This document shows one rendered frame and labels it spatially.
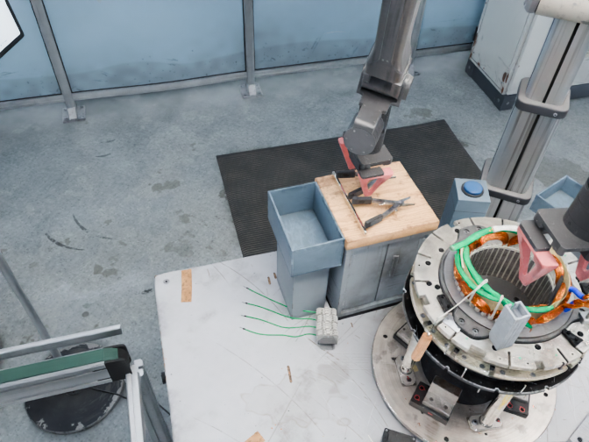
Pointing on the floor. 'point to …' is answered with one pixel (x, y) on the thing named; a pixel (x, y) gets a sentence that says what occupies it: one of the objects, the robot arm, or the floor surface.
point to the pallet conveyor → (85, 378)
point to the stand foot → (84, 415)
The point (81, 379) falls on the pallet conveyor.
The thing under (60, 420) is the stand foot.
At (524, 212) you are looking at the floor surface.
